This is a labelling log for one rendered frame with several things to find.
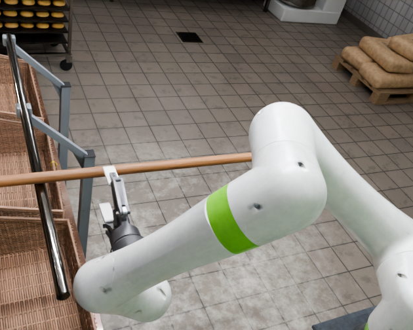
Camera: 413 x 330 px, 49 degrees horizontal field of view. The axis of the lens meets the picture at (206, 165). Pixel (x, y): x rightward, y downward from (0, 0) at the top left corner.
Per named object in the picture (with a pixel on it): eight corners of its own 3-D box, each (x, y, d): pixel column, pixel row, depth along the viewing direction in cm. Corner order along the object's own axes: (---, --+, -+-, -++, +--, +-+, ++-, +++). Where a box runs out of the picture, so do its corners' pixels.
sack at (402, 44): (412, 64, 462) (420, 50, 453) (384, 46, 481) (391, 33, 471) (440, 57, 499) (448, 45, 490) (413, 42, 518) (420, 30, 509)
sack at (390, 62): (413, 76, 477) (421, 63, 468) (386, 73, 464) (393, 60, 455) (381, 49, 522) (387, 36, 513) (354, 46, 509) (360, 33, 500)
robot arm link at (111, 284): (251, 260, 79) (238, 205, 85) (212, 245, 71) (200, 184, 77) (105, 325, 94) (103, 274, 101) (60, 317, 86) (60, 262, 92)
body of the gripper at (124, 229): (114, 237, 105) (104, 208, 111) (111, 260, 111) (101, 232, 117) (145, 232, 109) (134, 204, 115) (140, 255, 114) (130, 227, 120)
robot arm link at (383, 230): (431, 225, 107) (285, 76, 86) (457, 283, 94) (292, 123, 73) (382, 250, 113) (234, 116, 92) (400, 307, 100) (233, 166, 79)
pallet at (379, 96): (374, 105, 473) (380, 93, 464) (330, 65, 526) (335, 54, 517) (451, 101, 525) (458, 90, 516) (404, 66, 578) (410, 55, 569)
